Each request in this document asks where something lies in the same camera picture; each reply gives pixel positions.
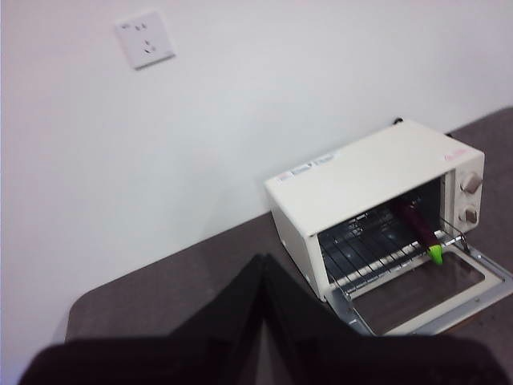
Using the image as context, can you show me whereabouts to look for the beige oven knob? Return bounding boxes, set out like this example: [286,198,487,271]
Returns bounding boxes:
[459,172,483,195]
[457,205,480,225]

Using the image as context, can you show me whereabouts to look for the cream toaster oven body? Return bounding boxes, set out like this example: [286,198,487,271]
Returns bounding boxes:
[263,116,487,303]

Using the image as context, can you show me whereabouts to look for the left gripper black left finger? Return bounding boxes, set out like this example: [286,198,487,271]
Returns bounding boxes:
[166,253,265,347]

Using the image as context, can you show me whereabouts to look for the white wall socket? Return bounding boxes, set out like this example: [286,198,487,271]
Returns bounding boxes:
[114,10,178,71]

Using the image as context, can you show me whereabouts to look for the oven door with beige handle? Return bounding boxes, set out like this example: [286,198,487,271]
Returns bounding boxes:
[321,243,513,338]

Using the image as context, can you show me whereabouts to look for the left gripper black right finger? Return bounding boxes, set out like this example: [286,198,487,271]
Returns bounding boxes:
[264,253,376,347]

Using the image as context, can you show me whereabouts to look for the metal wire oven rack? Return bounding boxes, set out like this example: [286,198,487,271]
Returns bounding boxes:
[319,229,469,290]

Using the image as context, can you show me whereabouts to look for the purple toy eggplant green stem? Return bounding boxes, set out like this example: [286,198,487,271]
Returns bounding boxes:
[394,198,446,267]

